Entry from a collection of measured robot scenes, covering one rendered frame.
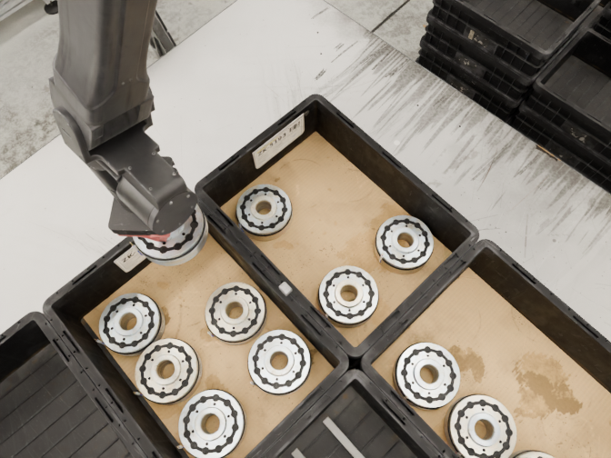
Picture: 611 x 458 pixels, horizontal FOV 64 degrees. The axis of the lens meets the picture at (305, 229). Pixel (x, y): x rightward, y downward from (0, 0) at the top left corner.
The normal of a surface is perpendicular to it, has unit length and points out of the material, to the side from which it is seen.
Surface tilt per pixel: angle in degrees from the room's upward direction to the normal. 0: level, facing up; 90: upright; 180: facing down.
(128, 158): 13
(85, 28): 78
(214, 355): 0
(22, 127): 0
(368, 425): 0
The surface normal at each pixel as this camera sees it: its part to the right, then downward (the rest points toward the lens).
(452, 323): -0.01, -0.39
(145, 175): 0.19, -0.47
